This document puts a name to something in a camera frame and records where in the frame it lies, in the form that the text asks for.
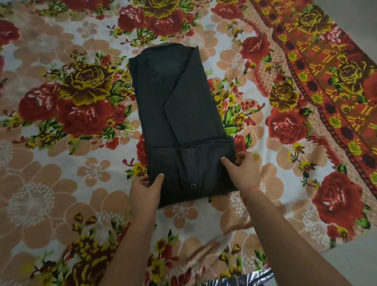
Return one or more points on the shiny dark plastic sheet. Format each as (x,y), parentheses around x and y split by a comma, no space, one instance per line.
(235,278)

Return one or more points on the person's right hand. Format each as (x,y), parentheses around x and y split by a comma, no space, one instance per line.
(246,173)

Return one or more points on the person's right forearm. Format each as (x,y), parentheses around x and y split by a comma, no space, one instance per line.
(290,241)

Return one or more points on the red thread wristband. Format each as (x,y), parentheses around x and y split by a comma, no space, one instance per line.
(250,192)

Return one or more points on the person's right thumb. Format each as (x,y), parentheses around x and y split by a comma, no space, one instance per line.
(227,165)

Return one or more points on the person's left forearm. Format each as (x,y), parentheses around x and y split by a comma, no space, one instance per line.
(129,252)

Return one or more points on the person's left thumb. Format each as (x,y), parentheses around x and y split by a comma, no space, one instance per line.
(157,183)

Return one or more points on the dark shirt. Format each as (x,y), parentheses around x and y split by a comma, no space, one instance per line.
(179,123)

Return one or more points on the person's left hand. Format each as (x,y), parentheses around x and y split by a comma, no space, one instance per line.
(143,197)

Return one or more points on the floral bedsheet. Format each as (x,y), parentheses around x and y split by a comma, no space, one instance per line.
(188,141)

